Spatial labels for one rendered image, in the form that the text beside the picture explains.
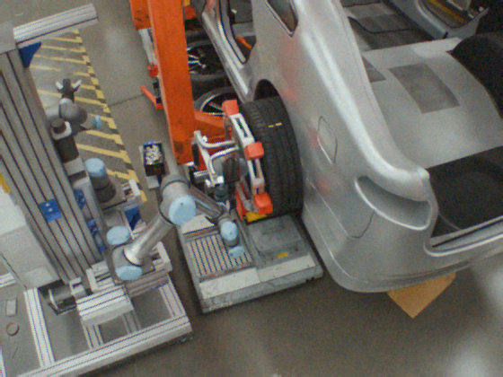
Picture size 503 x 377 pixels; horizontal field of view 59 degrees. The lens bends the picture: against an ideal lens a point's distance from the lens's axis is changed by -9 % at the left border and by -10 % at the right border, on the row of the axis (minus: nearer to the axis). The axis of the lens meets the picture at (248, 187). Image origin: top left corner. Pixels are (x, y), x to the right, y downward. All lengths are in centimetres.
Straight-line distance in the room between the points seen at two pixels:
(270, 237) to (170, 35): 144
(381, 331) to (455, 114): 144
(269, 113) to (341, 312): 139
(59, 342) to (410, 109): 254
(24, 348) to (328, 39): 244
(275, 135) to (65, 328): 171
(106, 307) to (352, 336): 153
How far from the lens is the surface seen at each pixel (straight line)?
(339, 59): 197
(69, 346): 302
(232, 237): 226
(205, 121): 307
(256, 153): 239
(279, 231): 321
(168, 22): 259
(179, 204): 194
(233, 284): 316
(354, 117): 181
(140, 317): 298
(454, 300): 343
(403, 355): 314
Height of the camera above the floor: 281
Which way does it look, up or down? 49 degrees down
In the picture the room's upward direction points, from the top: 2 degrees counter-clockwise
